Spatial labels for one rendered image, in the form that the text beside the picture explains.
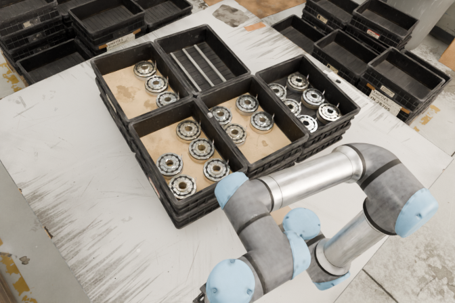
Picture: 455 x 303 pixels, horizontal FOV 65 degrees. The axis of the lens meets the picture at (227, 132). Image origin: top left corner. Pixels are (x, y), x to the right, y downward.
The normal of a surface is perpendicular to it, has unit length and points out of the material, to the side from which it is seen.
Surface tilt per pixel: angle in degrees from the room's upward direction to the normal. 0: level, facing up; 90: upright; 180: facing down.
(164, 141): 0
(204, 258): 0
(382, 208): 81
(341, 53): 0
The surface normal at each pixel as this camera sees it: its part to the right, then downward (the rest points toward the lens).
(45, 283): 0.10, -0.59
